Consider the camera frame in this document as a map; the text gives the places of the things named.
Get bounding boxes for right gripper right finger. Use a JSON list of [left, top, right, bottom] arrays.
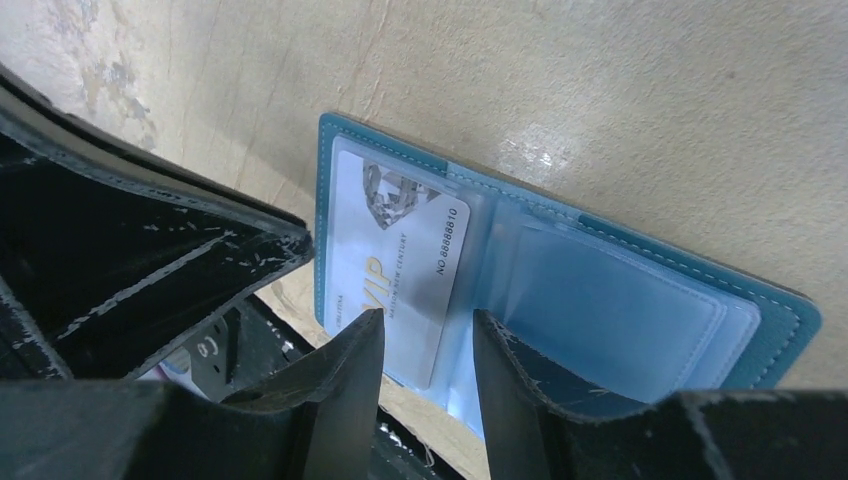
[[473, 310, 847, 479]]

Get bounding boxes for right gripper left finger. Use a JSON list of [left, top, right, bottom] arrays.
[[1, 310, 384, 479]]

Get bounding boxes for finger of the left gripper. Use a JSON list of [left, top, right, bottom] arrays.
[[1, 69, 314, 380]]

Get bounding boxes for blue card holder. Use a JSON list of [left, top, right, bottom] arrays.
[[313, 111, 823, 439]]

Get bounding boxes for white diamond VIP card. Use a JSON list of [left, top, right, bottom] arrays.
[[324, 149, 470, 390]]

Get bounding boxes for clear plastic card sleeves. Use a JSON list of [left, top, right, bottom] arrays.
[[327, 135, 763, 439]]

